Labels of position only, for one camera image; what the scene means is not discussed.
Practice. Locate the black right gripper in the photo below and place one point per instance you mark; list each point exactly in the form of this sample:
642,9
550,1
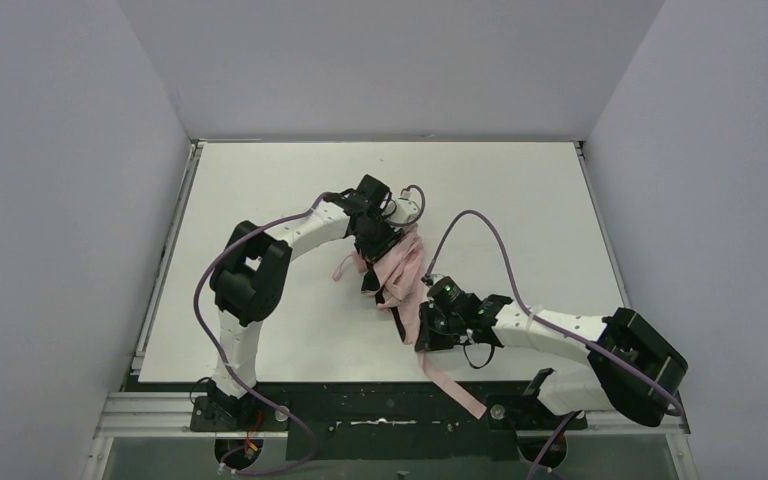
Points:
426,324

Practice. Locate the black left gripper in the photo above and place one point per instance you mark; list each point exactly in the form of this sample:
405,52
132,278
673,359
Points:
376,248

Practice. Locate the pink and black umbrella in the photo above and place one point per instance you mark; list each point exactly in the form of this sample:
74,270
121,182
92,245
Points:
398,274

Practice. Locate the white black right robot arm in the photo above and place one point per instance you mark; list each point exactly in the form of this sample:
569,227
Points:
623,363

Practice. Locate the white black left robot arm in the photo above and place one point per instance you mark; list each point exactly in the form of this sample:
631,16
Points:
249,277

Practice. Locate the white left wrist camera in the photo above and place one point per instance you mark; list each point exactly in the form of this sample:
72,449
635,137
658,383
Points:
402,212

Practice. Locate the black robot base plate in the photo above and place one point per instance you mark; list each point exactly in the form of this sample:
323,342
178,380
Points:
374,422

